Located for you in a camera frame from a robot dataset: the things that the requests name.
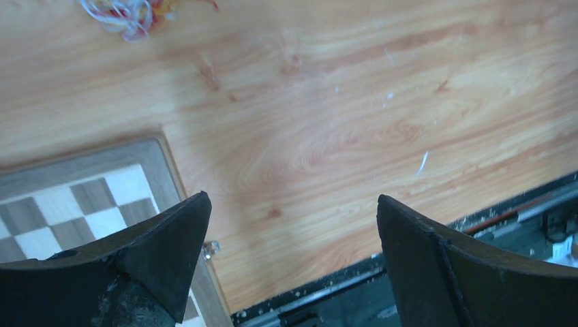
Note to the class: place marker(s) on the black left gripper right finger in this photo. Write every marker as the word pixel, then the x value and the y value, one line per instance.
pixel 443 277

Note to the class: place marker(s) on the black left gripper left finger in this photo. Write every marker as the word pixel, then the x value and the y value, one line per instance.
pixel 139 276

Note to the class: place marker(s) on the wooden chessboard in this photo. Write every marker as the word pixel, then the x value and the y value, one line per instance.
pixel 66 204

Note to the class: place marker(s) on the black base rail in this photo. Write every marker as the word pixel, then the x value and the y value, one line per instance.
pixel 540 224

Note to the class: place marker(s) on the small white wire scrap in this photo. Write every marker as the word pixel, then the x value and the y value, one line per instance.
pixel 423 162

